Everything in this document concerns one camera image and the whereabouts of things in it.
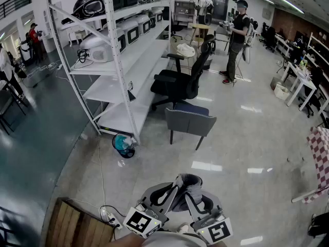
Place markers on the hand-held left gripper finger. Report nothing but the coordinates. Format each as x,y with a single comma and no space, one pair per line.
171,201
149,192

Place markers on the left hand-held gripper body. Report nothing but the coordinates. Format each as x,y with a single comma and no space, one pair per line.
144,221

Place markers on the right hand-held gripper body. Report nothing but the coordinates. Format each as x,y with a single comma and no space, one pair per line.
216,230

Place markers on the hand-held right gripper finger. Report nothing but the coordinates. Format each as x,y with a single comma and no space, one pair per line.
193,207
217,203

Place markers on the grey clothes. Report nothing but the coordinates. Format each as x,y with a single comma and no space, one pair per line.
189,184

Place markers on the grey armchair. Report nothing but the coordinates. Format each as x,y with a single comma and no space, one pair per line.
190,123

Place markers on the person's right forearm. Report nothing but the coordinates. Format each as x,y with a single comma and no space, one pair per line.
217,244

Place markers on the person's left forearm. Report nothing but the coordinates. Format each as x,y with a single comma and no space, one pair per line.
123,241

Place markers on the black mesh office chair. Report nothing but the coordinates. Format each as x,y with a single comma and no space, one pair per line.
177,85

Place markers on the black metal chair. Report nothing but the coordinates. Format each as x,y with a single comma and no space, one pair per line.
11,104

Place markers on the black swivel chair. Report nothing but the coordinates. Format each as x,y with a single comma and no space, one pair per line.
268,36

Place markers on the person's white shoe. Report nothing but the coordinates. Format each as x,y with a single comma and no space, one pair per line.
183,228

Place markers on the white power strip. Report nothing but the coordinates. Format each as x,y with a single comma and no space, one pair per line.
50,66
111,218

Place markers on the person's white shirt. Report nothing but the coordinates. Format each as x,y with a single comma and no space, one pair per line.
174,240

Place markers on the wooden slat pallet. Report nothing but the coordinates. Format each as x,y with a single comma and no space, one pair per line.
74,226

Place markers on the red checked tablecloth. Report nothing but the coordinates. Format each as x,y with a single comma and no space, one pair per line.
321,156

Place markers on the white storage box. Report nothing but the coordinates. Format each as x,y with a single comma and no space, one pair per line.
281,91

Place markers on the grey storage box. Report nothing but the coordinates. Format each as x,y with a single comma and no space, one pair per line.
274,82

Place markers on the white rectangular table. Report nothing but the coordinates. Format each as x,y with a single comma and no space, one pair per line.
302,80

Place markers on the large white rounded appliance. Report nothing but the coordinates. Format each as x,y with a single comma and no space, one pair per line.
99,49

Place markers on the round rattan glass table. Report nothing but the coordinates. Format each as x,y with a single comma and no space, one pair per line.
176,41

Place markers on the row of white box appliances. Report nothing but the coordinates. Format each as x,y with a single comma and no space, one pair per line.
133,33

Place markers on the white metal shelving rack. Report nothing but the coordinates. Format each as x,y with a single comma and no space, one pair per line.
113,35

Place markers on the yellow round side table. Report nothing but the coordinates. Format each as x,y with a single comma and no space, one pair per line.
201,27

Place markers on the white vanity desk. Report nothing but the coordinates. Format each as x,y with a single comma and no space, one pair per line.
74,31

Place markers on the white hutch desk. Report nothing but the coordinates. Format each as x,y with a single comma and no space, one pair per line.
183,10

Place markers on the black glossy curved shell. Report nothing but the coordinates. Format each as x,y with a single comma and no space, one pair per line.
87,5

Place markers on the black balcony railing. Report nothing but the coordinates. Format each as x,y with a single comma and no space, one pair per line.
15,4

